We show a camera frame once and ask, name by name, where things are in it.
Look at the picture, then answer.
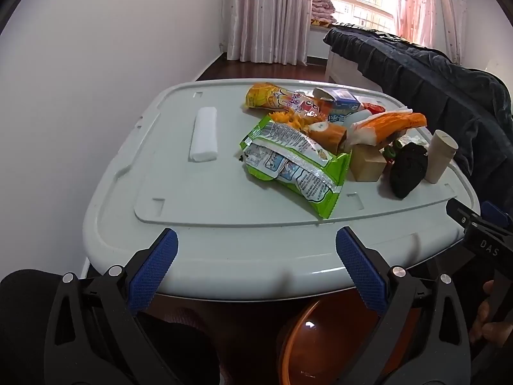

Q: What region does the pale patterned curtain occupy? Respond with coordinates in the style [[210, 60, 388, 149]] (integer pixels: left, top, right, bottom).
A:
[[226, 0, 315, 66]]

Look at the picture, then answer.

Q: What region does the orange sausage wrapper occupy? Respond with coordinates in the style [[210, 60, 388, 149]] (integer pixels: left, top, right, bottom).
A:
[[308, 121, 349, 155]]

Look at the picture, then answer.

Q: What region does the cardboard tube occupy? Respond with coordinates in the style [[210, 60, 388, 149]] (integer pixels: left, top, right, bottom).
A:
[[424, 129, 458, 185]]

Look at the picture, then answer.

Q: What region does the white foam sheet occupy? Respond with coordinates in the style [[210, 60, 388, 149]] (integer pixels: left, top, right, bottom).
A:
[[189, 106, 219, 164]]

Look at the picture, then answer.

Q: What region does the light blue plastic piece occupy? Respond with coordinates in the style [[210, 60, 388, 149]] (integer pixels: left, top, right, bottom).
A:
[[342, 110, 371, 131]]

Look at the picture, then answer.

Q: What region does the yellow wrapper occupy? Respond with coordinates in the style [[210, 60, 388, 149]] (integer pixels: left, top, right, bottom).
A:
[[269, 110, 327, 131]]

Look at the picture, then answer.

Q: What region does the pink curtain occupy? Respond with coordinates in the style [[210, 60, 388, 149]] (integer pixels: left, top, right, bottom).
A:
[[395, 0, 469, 65]]

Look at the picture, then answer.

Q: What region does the black cloth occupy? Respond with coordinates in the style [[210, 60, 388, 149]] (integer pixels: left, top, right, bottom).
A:
[[390, 143, 429, 199]]

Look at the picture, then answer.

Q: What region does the person's right hand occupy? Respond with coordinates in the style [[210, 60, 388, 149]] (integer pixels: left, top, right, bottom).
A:
[[469, 280, 513, 346]]

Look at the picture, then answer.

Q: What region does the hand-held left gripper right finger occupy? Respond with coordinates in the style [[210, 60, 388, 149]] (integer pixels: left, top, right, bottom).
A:
[[336, 227, 473, 385]]

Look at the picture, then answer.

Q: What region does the green snack packet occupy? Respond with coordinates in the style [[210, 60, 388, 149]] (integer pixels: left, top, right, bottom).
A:
[[239, 114, 353, 220]]

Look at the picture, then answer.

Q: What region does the orange plastic bin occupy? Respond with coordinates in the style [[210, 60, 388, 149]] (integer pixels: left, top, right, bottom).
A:
[[276, 289, 421, 385]]

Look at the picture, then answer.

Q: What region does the orange white striped packet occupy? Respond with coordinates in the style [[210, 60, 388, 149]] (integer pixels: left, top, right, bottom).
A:
[[347, 108, 428, 147]]

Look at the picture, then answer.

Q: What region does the small tan cardboard box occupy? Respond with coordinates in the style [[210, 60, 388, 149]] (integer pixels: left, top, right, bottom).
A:
[[350, 144, 390, 183]]

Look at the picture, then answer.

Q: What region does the white tissue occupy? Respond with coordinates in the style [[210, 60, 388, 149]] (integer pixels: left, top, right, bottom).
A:
[[399, 134, 431, 149]]

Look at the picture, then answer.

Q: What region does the blue white carton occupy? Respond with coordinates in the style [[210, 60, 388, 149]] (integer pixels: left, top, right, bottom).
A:
[[313, 87, 361, 126]]

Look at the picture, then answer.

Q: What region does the white bed frame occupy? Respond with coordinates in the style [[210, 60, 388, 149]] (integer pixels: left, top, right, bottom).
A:
[[324, 44, 385, 93]]

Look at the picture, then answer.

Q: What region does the green red toy brick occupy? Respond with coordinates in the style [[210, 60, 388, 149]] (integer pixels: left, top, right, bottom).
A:
[[383, 140, 403, 161]]

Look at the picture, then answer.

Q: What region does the white plastic storage box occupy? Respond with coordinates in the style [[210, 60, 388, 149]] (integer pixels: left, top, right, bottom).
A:
[[82, 78, 482, 301]]

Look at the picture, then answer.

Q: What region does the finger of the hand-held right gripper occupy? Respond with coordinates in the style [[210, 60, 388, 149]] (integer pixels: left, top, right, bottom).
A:
[[481, 201, 513, 229], [446, 197, 513, 274]]

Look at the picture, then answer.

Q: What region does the yellow orange snack packet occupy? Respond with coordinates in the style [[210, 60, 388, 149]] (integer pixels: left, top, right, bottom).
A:
[[244, 82, 333, 119]]

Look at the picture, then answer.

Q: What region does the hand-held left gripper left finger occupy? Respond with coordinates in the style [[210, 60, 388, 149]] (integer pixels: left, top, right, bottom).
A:
[[44, 228, 179, 385]]

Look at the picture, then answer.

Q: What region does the stack of folded blankets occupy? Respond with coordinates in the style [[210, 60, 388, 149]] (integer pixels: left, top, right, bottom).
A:
[[310, 0, 337, 27]]

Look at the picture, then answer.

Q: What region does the dark blanket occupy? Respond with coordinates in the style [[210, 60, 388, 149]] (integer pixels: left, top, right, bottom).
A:
[[323, 24, 513, 209]]

